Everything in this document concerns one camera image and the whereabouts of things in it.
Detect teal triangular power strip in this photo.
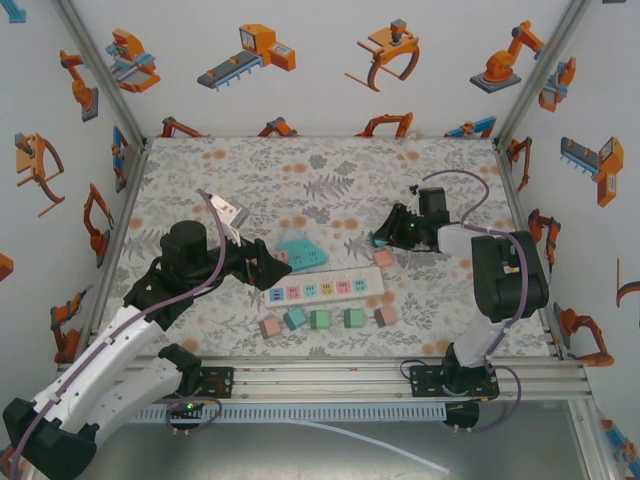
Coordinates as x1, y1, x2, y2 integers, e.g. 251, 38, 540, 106
273, 225, 330, 274

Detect long white power strip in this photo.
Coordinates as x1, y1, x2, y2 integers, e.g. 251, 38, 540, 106
249, 266, 386, 309

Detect floral patterned table mat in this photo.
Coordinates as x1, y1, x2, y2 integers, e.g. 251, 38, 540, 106
102, 135, 556, 359

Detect small circuit board green light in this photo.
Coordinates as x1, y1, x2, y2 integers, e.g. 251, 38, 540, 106
166, 398, 204, 417

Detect thin white tube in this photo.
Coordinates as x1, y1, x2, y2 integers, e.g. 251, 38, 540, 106
292, 418, 451, 475

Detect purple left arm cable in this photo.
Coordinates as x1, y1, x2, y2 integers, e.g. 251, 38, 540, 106
7, 188, 229, 480

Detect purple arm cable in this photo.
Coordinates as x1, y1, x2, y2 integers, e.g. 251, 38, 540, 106
7, 188, 229, 480
412, 169, 531, 435

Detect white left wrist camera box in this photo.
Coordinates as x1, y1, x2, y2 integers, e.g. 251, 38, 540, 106
207, 192, 251, 247

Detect aluminium table side rail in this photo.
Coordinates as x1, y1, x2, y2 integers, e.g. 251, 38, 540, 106
74, 139, 151, 361
492, 138, 569, 361

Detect aluminium frame base rails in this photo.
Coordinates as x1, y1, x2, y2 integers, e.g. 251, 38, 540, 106
47, 355, 594, 404

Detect white slotted cable tray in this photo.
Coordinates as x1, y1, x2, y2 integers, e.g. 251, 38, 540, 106
68, 404, 447, 425

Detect aluminium frame post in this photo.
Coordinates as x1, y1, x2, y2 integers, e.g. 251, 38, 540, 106
492, 0, 599, 149
49, 0, 149, 149

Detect black cable connector box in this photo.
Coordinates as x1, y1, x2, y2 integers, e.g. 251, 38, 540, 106
442, 401, 481, 435

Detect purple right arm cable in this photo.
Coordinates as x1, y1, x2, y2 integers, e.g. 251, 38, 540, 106
412, 169, 531, 435

